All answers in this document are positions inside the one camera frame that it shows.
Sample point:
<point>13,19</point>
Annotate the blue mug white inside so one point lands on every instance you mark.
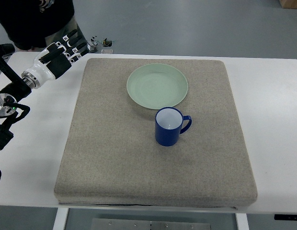
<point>169,124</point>

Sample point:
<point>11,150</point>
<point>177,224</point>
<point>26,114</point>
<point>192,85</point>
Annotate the beige fabric cushion mat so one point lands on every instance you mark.
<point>111,155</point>

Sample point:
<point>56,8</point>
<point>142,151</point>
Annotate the light green plate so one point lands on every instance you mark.
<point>157,85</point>

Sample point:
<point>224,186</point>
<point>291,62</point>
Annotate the cardboard box corner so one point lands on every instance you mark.
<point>288,4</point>

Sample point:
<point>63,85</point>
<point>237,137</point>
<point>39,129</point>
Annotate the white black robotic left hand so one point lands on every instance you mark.
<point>55,60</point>

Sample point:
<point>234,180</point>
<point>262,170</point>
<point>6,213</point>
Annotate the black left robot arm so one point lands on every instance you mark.
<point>10,108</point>

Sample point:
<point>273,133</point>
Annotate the person in black shirt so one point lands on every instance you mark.
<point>34,24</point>

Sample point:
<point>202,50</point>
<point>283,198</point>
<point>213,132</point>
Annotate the clear plastic piece on floor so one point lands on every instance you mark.
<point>107,51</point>

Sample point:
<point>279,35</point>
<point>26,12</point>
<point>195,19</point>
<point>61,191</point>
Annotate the metal base plate under table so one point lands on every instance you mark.
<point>124,224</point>

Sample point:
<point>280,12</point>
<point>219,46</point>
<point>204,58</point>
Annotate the white table leg frame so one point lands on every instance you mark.
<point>62,214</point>

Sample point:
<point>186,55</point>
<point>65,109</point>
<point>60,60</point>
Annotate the black table control panel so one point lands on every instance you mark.
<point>285,217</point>

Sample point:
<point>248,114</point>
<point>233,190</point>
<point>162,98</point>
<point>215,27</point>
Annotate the small electronic parts on floor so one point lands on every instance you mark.
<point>96,46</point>

